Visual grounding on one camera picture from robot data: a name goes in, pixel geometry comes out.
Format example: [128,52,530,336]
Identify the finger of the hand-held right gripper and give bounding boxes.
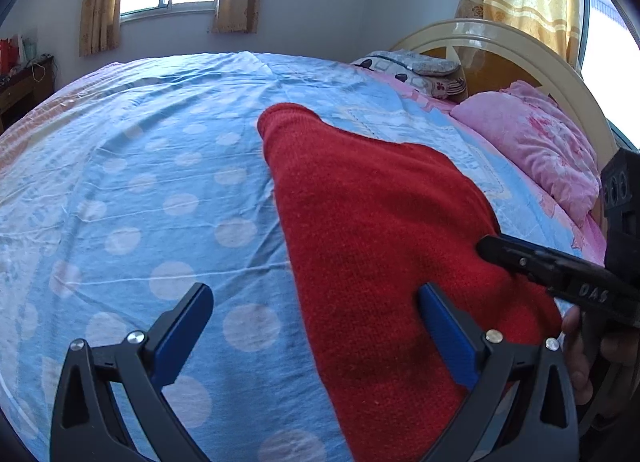
[475,234,603,295]

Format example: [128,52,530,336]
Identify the pink floral pillow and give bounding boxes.
[449,80,602,229]

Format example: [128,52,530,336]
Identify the polka dot bed sheet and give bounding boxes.
[0,50,608,462]

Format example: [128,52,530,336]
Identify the grey heart patterned pillow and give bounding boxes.
[349,50,462,77]

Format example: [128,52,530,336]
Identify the brown floral pillow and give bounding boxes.
[409,70,469,102]

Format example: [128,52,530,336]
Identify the dark framed window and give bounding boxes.
[575,0,640,150]

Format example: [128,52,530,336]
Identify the red knitted sweater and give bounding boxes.
[257,102,563,462]

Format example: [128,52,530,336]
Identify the red gift bags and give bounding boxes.
[0,36,24,75]

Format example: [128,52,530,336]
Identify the person's right hand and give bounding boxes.
[561,306,640,408]

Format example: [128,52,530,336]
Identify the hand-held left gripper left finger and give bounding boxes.
[50,282,216,462]

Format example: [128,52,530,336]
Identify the brown wooden desk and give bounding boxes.
[0,54,56,131]

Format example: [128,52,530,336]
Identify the cream wooden headboard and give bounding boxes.
[389,18,621,223]

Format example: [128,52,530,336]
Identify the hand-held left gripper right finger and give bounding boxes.
[417,282,581,462]

